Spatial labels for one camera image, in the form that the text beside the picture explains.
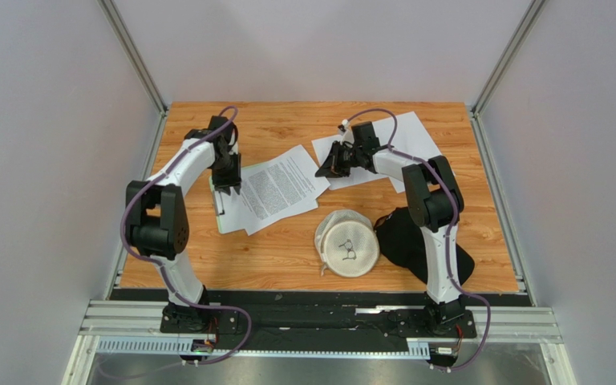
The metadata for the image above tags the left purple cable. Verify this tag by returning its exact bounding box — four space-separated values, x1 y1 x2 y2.
120 105 253 367

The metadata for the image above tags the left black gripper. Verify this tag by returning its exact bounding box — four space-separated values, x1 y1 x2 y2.
209 151 241 197

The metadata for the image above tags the green clipboard folder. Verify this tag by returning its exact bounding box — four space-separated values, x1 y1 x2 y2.
209 163 267 236

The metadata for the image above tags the aluminium frame post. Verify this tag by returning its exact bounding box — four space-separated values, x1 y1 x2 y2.
98 0 168 116
470 0 549 116

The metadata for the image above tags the left aluminium frame post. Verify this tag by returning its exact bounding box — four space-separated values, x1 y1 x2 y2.
98 0 168 116

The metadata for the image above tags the white paper sheet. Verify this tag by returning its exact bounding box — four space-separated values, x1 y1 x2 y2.
367 111 444 194
211 161 329 235

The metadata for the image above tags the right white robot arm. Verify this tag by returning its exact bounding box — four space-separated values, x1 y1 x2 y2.
316 120 476 336

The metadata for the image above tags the printed text paper sheet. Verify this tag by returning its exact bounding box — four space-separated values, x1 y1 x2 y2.
241 145 330 235

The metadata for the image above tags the black baseball cap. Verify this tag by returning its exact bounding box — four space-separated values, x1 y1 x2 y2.
374 206 476 286

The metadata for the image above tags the metal clipboard clip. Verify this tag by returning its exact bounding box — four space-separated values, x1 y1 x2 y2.
212 191 226 217

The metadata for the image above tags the white mesh round pouch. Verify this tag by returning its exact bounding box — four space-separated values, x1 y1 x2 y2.
314 209 380 278

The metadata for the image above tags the right aluminium frame post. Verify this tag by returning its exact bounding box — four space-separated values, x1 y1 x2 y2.
470 0 549 116

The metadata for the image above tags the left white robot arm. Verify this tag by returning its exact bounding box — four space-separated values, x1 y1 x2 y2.
120 113 241 333

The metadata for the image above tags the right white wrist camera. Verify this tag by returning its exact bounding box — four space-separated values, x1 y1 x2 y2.
338 120 354 144

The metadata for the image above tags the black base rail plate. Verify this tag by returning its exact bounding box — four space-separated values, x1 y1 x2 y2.
110 288 533 356

